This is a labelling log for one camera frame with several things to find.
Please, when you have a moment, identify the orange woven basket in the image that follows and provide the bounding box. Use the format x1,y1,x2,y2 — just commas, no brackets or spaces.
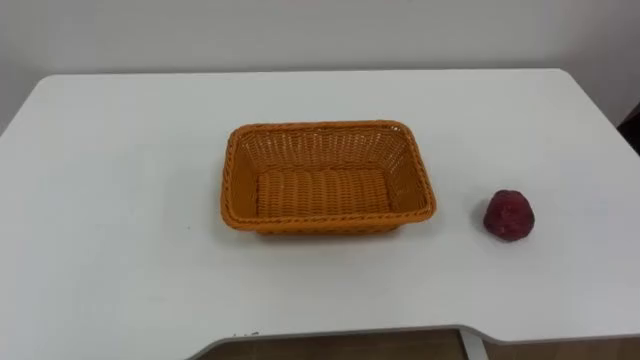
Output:
219,119,438,236

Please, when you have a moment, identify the dark red fruit soft toy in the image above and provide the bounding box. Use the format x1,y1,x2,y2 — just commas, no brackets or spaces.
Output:
482,188,536,243

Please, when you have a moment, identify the white desk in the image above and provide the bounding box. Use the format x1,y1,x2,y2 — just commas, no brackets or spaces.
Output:
0,68,640,360

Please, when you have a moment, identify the dark furniture piece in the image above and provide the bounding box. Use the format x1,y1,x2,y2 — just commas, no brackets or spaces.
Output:
616,102,640,156

